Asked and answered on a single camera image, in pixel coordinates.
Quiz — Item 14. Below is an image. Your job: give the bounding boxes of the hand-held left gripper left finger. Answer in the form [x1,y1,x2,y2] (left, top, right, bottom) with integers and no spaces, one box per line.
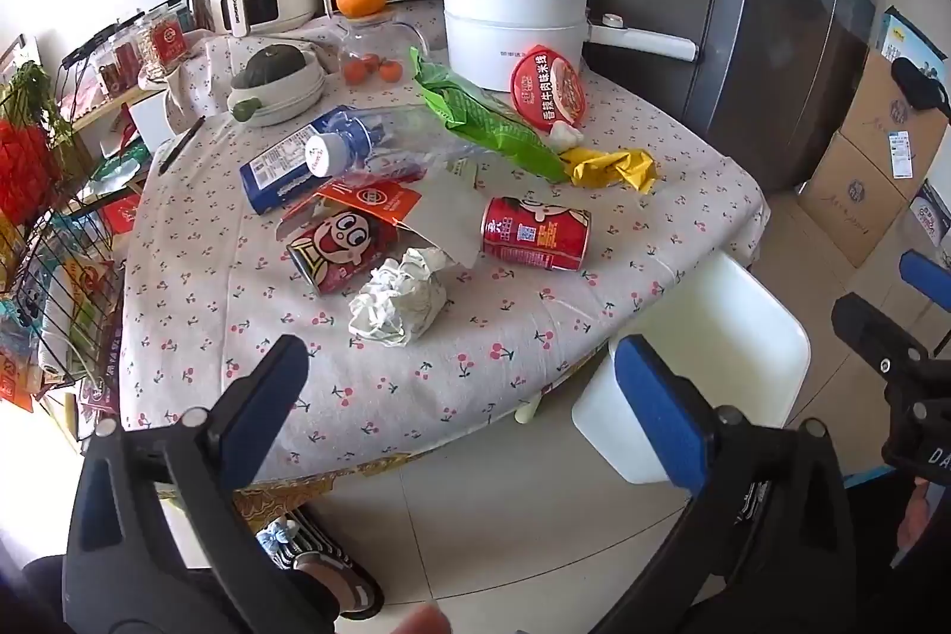
[63,333,343,634]

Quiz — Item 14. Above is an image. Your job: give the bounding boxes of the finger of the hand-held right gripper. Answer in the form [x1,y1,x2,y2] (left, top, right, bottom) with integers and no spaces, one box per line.
[830,294,951,387]
[899,249,951,308]

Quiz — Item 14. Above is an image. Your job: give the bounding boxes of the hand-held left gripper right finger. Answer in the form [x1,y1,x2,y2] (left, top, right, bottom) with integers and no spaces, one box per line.
[594,335,857,634]

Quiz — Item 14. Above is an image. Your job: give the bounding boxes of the white plastic bin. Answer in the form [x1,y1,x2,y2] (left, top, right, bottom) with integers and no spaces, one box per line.
[571,251,813,485]

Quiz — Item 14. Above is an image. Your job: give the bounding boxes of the red cartoon face can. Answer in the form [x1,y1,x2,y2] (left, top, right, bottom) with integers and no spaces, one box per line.
[286,210,406,297]

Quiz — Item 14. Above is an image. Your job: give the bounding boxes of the white paper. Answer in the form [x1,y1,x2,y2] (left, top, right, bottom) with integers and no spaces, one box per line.
[348,248,451,347]

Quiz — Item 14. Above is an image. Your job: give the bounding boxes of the red drink can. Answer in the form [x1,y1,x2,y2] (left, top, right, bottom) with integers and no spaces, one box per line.
[481,195,591,273]

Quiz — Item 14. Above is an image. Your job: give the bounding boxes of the orange white snack box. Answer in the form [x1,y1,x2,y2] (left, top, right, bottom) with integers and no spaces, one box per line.
[276,166,484,270]

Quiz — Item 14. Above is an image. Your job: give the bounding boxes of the yellow wrapper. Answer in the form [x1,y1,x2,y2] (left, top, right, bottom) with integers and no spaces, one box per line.
[560,147,659,194]

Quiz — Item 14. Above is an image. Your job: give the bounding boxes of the crushed clear plastic bottle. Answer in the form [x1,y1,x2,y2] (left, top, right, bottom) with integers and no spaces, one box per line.
[349,106,484,190]

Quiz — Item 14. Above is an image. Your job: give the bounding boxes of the green snack bag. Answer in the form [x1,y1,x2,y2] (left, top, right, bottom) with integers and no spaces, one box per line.
[410,47,573,184]

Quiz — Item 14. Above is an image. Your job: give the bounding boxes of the person's right hand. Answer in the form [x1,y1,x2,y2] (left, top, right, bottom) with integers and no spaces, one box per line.
[895,478,951,564]

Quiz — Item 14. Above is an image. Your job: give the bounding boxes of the person's left hand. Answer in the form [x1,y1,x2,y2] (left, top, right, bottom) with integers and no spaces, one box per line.
[371,603,456,634]

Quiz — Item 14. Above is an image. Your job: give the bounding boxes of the floral under tablecloth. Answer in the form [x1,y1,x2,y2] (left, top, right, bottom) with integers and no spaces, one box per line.
[156,456,417,531]

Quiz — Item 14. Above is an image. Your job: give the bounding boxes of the brown cardboard box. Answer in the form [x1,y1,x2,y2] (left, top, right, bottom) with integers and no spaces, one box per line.
[839,43,951,182]
[798,133,922,267]

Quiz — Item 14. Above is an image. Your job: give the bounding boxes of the striped shoe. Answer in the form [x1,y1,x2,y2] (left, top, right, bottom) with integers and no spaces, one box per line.
[256,507,383,620]

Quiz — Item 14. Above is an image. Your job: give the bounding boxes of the cherry print tablecloth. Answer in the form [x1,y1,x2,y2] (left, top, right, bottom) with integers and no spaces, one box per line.
[119,2,770,494]

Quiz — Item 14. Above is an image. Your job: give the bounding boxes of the black bag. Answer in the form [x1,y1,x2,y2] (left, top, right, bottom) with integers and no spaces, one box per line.
[892,56,951,115]

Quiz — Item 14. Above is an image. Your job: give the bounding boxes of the blue printed box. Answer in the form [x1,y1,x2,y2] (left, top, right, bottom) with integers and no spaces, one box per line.
[877,6,948,63]

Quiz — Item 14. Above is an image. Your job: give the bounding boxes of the grey refrigerator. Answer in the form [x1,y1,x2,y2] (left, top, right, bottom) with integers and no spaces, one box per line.
[565,0,885,197]

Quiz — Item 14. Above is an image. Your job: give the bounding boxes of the black pen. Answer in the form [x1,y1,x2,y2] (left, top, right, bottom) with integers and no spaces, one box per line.
[158,116,207,175]

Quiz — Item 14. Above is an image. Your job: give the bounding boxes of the cream ceramic bowl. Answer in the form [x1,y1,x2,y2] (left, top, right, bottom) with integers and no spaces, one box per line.
[226,51,328,128]

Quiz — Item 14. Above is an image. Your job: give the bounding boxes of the red mesh bag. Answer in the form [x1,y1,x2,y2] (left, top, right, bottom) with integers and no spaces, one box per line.
[0,121,56,219]

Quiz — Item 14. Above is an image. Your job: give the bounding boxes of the red instant noodle bowl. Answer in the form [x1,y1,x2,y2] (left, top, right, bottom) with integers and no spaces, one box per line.
[510,43,588,130]

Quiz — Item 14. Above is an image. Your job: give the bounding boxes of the green squash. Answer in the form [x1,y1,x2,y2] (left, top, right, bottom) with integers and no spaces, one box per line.
[244,43,309,86]

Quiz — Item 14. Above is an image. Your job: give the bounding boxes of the clear jar red label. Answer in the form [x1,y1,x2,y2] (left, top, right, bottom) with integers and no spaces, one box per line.
[141,10,187,78]
[96,36,142,89]

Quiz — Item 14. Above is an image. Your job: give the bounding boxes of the green leafy plant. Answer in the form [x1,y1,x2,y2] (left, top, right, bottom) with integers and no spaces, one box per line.
[0,62,71,145]

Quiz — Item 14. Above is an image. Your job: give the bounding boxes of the glass jar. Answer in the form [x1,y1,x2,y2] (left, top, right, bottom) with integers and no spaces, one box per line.
[338,14,432,86]

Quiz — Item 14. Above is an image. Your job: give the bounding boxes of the white electric pot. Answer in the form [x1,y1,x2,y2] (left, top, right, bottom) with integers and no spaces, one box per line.
[437,0,700,93]

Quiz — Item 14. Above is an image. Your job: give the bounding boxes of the black wire rack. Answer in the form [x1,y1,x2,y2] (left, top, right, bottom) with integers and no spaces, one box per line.
[0,77,127,398]

